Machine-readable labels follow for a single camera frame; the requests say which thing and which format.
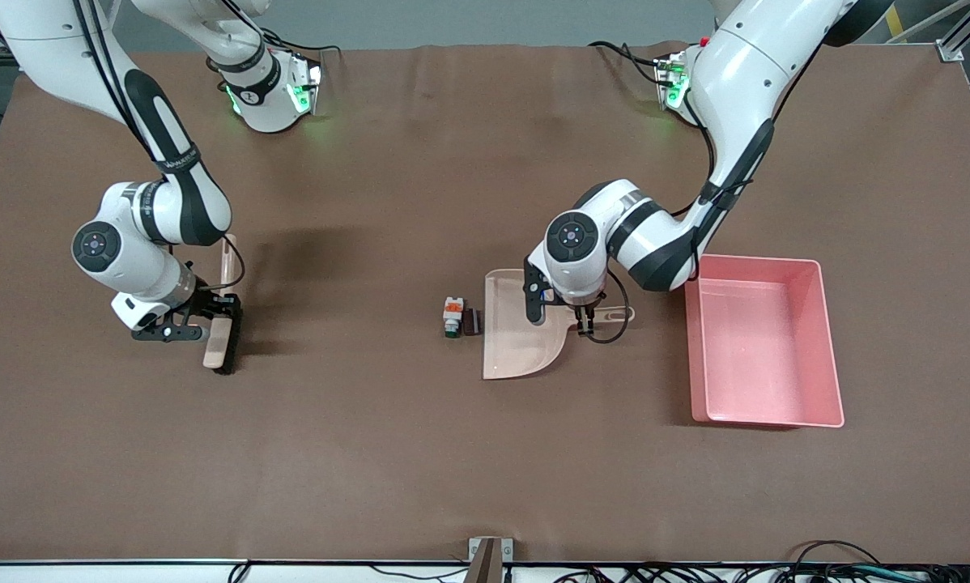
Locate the beige plastic dustpan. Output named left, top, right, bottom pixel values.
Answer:
left=483, top=269, right=636, bottom=381

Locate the pink plastic bin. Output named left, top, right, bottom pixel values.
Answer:
left=684, top=253, right=845, bottom=428

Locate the brown table cover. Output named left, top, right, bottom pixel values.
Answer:
left=0, top=42, right=970, bottom=565

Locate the grey metal camera bracket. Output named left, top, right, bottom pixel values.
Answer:
left=467, top=537, right=515, bottom=583

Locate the long thin black cable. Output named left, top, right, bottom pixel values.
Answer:
left=370, top=565, right=471, bottom=582

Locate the black looping cable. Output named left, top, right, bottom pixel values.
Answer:
left=786, top=539, right=887, bottom=568

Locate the teal cable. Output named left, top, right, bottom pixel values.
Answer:
left=845, top=566, right=947, bottom=581

